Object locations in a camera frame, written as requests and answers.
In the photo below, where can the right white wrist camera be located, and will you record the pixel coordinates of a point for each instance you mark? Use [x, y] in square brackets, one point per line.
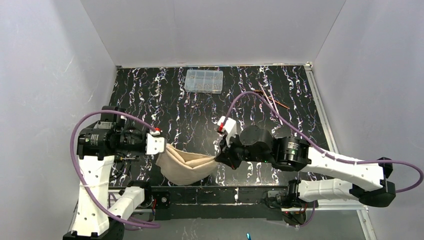
[227, 127]

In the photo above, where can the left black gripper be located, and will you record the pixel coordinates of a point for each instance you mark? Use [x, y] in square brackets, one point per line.
[142, 144]

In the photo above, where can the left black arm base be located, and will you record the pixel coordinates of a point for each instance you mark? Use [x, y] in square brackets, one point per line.
[158, 200]

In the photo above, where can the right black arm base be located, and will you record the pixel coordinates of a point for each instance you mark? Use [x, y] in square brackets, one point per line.
[284, 199]

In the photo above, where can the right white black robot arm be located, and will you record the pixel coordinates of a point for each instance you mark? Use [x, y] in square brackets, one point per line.
[364, 182]

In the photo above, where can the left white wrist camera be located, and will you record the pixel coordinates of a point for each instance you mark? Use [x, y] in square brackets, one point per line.
[155, 144]

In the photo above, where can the clear plastic screw box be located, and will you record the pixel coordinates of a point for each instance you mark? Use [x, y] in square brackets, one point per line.
[204, 81]

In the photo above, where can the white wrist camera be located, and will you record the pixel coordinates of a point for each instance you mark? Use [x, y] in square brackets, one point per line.
[227, 127]
[155, 144]

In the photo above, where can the beige cloth napkin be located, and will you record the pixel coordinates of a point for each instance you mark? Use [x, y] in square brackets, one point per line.
[185, 168]

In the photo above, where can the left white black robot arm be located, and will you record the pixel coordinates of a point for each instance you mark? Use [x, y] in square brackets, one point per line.
[93, 150]

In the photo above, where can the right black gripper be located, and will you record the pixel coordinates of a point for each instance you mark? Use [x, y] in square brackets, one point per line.
[226, 156]

